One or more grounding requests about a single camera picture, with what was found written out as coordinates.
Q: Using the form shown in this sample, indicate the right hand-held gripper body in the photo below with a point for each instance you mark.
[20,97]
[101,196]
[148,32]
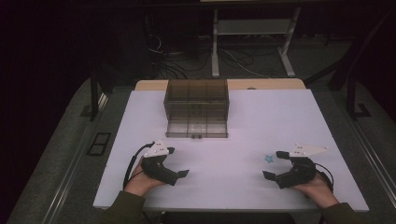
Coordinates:
[299,174]

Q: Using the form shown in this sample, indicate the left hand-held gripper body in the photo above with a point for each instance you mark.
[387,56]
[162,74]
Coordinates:
[157,169]

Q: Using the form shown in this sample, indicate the person's left hand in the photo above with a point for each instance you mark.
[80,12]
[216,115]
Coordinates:
[138,182]

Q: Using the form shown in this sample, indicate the person's right hand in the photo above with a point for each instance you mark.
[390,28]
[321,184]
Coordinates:
[319,193]

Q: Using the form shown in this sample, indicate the small blue star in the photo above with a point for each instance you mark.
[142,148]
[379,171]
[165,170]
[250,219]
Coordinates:
[269,159]

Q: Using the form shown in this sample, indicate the smoky clear divided drawer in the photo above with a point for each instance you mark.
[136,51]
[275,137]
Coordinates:
[196,128]

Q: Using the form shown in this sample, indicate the white board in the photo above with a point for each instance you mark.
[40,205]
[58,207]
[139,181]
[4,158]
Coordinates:
[249,124]

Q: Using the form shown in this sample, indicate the smoky clear drawer cabinet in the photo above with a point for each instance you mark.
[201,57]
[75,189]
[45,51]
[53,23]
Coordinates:
[196,99]

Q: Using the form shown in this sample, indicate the wooden table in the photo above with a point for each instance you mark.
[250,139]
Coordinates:
[264,84]

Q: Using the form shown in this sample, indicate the black metal stand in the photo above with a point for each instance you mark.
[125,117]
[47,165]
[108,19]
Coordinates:
[94,93]
[352,93]

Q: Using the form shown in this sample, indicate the grey metal stand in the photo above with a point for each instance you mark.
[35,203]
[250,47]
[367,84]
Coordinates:
[253,27]

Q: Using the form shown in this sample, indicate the black rectangular floor frame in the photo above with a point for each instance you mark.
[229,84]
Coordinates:
[99,143]

